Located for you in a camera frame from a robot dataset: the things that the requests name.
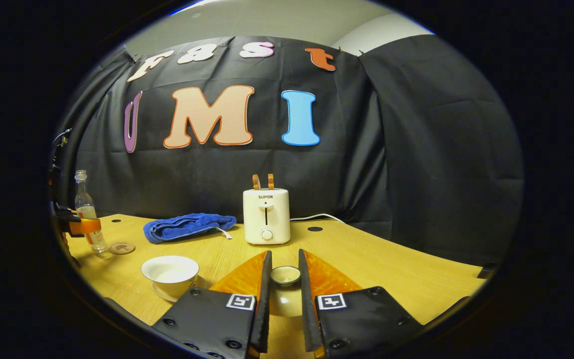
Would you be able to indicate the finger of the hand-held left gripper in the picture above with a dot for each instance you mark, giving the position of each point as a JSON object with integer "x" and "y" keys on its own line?
{"x": 87, "y": 227}

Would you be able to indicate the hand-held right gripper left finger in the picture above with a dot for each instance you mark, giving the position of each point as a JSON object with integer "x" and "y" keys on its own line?
{"x": 265, "y": 309}

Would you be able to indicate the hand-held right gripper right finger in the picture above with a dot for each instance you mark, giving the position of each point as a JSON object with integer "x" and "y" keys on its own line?
{"x": 307, "y": 309}

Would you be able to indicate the clear glass water bottle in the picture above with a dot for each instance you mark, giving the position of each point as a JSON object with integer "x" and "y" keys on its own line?
{"x": 85, "y": 204}

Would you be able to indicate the round wooden coaster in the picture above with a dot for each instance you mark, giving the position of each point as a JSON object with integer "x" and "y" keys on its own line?
{"x": 121, "y": 248}

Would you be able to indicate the white ceramic teacup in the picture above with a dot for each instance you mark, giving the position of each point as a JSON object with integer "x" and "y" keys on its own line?
{"x": 170, "y": 274}

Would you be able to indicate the white toaster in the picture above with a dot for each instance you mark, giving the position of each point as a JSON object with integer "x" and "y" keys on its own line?
{"x": 266, "y": 214}

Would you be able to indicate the blue towel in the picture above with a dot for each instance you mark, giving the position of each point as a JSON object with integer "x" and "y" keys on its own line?
{"x": 187, "y": 225}

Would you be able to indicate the bread slice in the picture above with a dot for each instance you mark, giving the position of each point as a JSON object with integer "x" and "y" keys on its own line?
{"x": 271, "y": 181}
{"x": 256, "y": 182}

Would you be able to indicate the black backdrop cloth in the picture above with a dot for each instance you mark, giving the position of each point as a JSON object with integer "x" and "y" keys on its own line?
{"x": 416, "y": 149}

